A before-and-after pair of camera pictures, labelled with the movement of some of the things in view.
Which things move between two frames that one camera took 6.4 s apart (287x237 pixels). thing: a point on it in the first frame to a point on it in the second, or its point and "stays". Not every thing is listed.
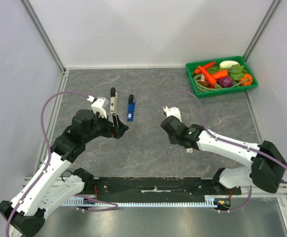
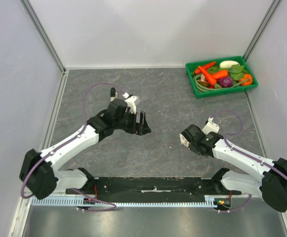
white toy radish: (227, 64) stays
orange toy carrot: (209, 78) stays
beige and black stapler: (113, 100) stays
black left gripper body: (103, 129) to (134, 127)
